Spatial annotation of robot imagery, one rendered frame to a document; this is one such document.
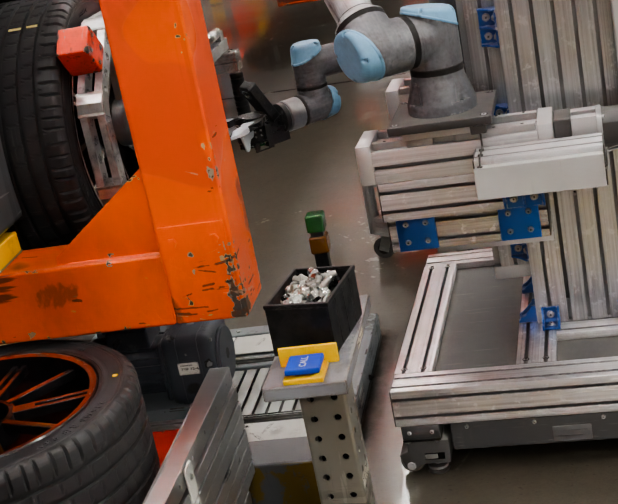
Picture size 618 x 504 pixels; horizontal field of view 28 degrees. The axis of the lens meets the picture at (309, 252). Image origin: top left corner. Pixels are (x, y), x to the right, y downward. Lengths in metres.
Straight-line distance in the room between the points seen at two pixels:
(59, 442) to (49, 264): 0.53
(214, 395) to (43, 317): 0.42
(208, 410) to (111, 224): 0.44
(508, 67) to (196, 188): 0.78
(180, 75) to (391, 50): 0.45
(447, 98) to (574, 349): 0.68
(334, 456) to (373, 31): 0.89
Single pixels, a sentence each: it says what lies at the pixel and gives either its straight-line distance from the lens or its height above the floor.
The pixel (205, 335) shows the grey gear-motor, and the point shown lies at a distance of 2.91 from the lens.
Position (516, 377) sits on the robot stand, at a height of 0.23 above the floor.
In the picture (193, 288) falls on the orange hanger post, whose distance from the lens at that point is 2.62.
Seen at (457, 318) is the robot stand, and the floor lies 0.21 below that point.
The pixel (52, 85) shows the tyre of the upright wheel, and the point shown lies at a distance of 2.86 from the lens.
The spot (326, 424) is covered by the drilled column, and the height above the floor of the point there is 0.29.
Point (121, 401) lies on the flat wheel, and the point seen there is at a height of 0.50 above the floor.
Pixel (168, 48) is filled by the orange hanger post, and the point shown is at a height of 1.10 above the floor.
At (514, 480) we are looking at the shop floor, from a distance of 2.89.
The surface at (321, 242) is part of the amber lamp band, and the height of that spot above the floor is 0.60.
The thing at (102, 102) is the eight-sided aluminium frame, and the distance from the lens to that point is 2.85.
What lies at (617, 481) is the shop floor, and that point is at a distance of 2.85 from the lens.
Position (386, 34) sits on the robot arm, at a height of 1.02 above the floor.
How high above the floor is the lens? 1.49
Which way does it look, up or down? 19 degrees down
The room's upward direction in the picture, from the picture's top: 11 degrees counter-clockwise
